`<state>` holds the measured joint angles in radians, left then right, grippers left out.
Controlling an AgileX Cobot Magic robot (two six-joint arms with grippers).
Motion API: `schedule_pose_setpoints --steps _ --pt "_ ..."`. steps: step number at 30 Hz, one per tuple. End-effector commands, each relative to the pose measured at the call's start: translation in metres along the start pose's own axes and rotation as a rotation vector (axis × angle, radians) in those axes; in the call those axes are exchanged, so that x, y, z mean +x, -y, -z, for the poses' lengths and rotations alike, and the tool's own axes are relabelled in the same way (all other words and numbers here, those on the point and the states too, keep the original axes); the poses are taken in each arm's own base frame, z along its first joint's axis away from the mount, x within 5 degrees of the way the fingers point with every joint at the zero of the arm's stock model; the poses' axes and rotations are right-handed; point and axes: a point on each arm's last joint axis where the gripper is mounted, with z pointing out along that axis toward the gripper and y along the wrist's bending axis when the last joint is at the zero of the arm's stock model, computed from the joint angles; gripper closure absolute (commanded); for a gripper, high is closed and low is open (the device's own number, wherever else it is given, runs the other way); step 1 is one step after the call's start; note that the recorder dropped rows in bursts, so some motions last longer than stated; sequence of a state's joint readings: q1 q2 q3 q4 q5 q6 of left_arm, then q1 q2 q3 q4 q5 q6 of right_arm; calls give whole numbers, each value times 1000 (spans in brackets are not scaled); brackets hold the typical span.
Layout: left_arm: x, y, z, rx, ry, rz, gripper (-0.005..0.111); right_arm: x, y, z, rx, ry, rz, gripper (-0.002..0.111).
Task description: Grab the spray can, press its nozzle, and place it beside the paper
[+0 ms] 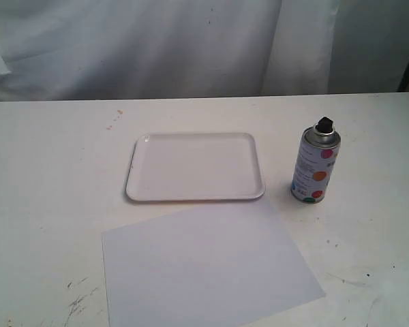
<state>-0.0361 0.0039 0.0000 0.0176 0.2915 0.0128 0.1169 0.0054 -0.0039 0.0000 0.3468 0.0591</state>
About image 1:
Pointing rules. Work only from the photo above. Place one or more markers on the white dotted spray can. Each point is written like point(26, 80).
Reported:
point(317, 154)

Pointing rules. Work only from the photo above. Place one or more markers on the white plastic tray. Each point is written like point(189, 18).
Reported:
point(181, 167)

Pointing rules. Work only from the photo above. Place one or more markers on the white paper sheet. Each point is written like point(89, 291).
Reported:
point(212, 265)

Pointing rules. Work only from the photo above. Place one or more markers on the white backdrop cloth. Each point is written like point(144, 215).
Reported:
point(83, 50)

